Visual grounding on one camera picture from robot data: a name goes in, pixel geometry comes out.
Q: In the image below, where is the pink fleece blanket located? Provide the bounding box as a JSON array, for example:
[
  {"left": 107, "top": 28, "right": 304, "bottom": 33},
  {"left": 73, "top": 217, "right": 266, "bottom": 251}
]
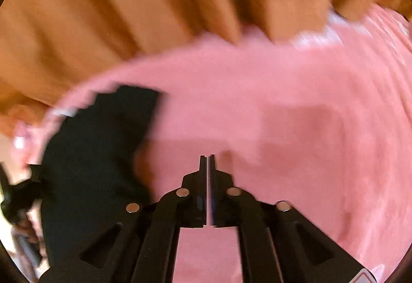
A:
[{"left": 16, "top": 6, "right": 411, "bottom": 282}]

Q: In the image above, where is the black garment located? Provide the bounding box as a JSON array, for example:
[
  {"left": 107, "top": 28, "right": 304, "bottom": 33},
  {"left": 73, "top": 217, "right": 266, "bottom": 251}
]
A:
[{"left": 40, "top": 86, "right": 161, "bottom": 266}]

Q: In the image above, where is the orange curtain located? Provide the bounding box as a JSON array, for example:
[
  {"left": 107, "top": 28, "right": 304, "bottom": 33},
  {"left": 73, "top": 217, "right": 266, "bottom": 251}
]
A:
[{"left": 1, "top": 0, "right": 411, "bottom": 136}]

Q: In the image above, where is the person's left hand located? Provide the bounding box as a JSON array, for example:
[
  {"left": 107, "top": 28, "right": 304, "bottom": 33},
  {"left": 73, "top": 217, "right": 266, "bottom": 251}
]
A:
[{"left": 11, "top": 217, "right": 39, "bottom": 244}]

